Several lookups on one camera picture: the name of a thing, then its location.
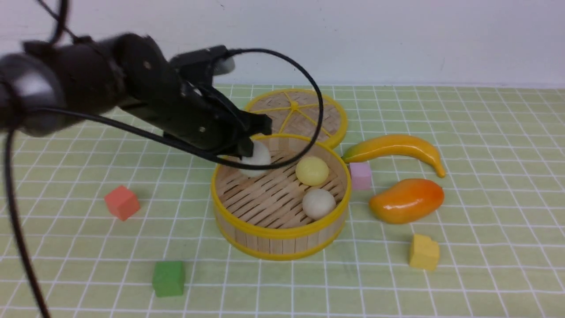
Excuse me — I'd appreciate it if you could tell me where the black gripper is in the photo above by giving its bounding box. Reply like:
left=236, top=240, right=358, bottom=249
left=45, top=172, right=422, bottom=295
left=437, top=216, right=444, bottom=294
left=117, top=34, right=272, bottom=159

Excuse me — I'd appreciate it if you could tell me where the white bun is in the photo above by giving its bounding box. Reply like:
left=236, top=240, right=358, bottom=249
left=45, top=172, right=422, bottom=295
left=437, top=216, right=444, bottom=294
left=239, top=140, right=271, bottom=178
left=302, top=189, right=336, bottom=220

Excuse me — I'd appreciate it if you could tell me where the yellow round bun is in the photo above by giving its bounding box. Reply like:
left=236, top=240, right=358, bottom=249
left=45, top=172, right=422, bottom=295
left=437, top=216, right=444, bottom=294
left=295, top=156, right=329, bottom=186

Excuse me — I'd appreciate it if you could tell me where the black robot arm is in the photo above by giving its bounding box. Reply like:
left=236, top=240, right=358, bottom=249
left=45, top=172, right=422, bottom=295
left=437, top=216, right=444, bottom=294
left=1, top=34, right=272, bottom=158

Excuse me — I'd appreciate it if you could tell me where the bamboo steamer lid yellow rim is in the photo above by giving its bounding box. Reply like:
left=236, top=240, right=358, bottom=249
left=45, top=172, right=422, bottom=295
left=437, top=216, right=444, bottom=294
left=244, top=89, right=348, bottom=148

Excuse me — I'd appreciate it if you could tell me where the bamboo steamer tray yellow rim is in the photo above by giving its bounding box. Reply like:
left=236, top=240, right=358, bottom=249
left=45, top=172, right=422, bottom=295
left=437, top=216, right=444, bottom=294
left=211, top=143, right=352, bottom=261

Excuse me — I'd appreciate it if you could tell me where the yellow toy banana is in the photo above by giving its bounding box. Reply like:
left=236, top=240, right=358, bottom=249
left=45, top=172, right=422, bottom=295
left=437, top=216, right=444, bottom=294
left=341, top=134, right=447, bottom=178

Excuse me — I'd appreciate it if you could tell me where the pink foam cube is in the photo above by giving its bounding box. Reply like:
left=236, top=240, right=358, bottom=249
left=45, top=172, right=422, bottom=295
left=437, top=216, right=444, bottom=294
left=349, top=162, right=373, bottom=191

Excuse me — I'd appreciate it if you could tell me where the red foam cube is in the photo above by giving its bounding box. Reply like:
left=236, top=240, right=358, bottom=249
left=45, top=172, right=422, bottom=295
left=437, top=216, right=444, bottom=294
left=104, top=185, right=141, bottom=221

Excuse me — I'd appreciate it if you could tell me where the green foam cube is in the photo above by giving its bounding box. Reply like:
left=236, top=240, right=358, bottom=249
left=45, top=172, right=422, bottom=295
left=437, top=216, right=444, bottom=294
left=152, top=261, right=185, bottom=298

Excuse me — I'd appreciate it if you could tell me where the orange toy mango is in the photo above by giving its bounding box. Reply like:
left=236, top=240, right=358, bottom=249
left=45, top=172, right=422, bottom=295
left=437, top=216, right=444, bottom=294
left=369, top=178, right=445, bottom=225

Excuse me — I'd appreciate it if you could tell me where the yellow foam cube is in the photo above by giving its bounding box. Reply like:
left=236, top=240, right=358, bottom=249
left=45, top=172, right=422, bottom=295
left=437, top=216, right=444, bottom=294
left=408, top=233, right=440, bottom=270

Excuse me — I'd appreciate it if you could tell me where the green checkered tablecloth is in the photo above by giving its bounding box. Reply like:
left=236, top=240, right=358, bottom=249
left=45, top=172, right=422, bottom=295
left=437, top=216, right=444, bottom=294
left=12, top=85, right=565, bottom=318

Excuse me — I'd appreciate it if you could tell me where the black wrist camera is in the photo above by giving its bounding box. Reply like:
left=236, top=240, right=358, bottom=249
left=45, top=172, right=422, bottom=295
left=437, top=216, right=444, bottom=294
left=169, top=45, right=236, bottom=85

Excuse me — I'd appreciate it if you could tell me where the black cable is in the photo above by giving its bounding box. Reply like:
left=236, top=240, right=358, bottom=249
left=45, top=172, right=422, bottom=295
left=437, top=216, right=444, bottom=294
left=2, top=0, right=325, bottom=318

